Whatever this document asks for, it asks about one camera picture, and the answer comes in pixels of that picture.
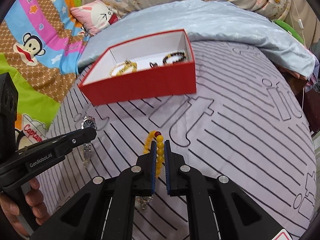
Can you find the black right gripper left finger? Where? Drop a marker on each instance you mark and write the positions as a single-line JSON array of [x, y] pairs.
[[103, 208]]

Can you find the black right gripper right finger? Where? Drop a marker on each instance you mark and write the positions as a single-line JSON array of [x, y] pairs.
[[217, 207]]

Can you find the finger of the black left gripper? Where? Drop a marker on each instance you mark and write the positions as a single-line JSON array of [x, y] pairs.
[[59, 146]]

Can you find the silver wrist watch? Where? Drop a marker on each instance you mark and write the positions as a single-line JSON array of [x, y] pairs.
[[90, 127]]

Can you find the red jewelry box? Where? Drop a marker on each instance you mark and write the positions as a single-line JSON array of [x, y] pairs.
[[123, 73]]

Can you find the person's left hand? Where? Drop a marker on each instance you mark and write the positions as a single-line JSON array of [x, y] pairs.
[[34, 199]]

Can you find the colourful monkey print blanket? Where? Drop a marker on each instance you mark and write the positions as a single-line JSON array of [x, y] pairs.
[[41, 44]]

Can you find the dark purple bead strand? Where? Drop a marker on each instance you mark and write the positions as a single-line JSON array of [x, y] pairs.
[[153, 65]]

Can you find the light blue quilt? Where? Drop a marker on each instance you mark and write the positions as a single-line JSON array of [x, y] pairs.
[[215, 20]]

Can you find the pink cartoon pillow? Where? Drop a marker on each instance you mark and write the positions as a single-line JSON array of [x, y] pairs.
[[94, 16]]

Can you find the green object at bedside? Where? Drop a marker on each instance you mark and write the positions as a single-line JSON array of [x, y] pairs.
[[289, 29]]

